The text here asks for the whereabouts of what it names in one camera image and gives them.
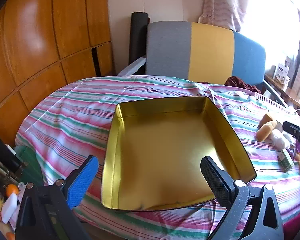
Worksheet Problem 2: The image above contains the striped bed sheet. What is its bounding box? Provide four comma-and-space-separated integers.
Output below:
15, 76, 300, 240

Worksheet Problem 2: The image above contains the bread roll toy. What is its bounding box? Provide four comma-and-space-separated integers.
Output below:
255, 120, 278, 142

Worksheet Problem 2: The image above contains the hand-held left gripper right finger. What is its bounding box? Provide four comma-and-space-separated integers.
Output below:
200, 156, 284, 240

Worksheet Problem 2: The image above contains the wooden wardrobe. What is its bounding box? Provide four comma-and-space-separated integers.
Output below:
0, 0, 115, 145

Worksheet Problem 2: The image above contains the dark red cloth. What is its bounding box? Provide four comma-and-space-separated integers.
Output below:
224, 76, 262, 93

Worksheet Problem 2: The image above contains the orange fruit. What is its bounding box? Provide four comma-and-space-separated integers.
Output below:
5, 184, 19, 196

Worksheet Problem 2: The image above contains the green bag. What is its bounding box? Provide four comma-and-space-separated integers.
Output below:
15, 145, 44, 180

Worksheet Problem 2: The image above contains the black rolled mat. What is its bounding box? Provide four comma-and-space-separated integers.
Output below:
129, 12, 150, 67

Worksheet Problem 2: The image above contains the white plastic bottle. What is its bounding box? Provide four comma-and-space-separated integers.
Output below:
1, 194, 18, 224

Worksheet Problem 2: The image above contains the white purple carton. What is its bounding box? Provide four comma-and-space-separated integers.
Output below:
272, 64, 290, 84

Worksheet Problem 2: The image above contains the red blanket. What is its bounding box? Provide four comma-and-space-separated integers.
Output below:
282, 217, 300, 240

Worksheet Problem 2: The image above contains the pink patterned curtain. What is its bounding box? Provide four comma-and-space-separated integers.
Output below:
199, 0, 250, 32

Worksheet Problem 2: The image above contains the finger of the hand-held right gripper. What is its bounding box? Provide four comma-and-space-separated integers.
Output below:
282, 121, 300, 147

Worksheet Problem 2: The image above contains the grey yellow blue chair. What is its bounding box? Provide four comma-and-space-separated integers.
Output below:
117, 21, 288, 105

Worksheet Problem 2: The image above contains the white fluffy ball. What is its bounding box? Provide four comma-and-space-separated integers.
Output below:
269, 129, 292, 150

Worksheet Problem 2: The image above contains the gold metal tin box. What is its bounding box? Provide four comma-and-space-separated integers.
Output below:
101, 96, 257, 212

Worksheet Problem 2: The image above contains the small green box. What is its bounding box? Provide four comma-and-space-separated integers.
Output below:
277, 149, 295, 173

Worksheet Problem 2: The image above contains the wooden side desk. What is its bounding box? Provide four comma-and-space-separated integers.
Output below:
264, 74, 300, 110

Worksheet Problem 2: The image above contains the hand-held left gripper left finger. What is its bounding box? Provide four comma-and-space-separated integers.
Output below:
15, 155, 99, 240

